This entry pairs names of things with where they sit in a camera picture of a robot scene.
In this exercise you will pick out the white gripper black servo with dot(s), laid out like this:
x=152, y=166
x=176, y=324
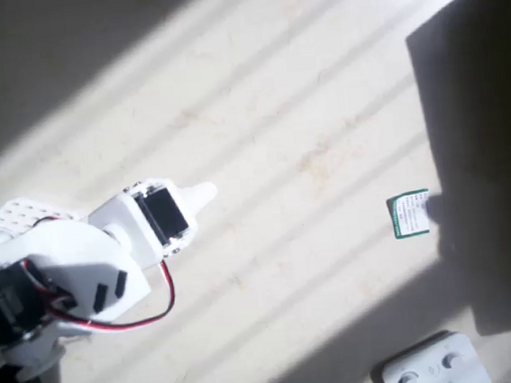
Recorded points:
x=167, y=214

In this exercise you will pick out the white box with two knobs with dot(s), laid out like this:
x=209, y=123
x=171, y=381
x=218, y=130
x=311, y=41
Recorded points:
x=435, y=364

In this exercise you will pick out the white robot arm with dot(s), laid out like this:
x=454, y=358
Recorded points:
x=86, y=262

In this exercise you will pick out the green white paper label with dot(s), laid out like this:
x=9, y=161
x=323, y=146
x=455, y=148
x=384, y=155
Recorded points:
x=409, y=215

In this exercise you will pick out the white perforated base plate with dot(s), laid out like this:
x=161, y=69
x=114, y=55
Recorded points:
x=26, y=211

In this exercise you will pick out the large dark box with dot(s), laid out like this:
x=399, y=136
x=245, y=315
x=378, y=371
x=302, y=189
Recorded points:
x=481, y=133

